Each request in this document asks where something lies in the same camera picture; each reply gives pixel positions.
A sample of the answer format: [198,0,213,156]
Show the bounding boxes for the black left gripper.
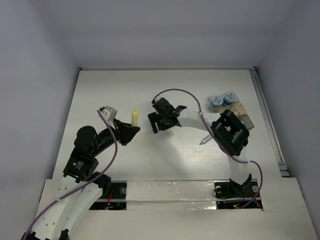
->
[91,117,140,155]

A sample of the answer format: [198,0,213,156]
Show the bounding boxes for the yellow highlighter pen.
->
[131,108,139,127]

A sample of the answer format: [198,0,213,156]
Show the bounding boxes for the green highlighter pen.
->
[199,134,213,146]

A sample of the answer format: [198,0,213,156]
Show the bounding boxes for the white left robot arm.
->
[22,119,140,240]

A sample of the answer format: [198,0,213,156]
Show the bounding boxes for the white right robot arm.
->
[148,97,252,198]

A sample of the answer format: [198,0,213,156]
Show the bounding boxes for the compartmented organizer tray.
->
[207,95,255,131]

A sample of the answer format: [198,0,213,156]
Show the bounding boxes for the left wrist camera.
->
[97,106,118,128]

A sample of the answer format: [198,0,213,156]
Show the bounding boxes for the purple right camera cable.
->
[151,89,263,210]

